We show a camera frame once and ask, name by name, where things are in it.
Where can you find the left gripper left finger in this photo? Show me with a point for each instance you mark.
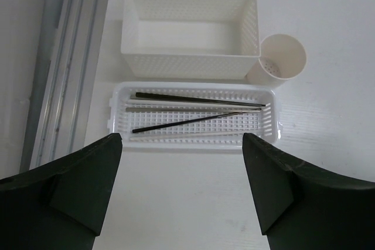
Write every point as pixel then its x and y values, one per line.
pixel 62 204

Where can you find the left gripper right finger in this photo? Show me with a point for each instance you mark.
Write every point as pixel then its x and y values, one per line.
pixel 302 206

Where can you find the white chopstick long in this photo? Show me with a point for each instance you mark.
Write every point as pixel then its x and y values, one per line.
pixel 187 135

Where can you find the silver metal chopstick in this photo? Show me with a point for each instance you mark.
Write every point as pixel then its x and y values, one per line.
pixel 135 109

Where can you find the black thin chopstick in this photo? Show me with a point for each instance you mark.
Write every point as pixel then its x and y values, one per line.
pixel 190 121

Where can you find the white perforated flat tray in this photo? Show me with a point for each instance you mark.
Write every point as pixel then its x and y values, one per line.
pixel 265 123

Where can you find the cream cylindrical cup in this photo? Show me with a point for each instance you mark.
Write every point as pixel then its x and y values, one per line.
pixel 283 58

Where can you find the white perforated square box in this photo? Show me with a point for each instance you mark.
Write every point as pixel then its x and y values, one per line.
pixel 190 39

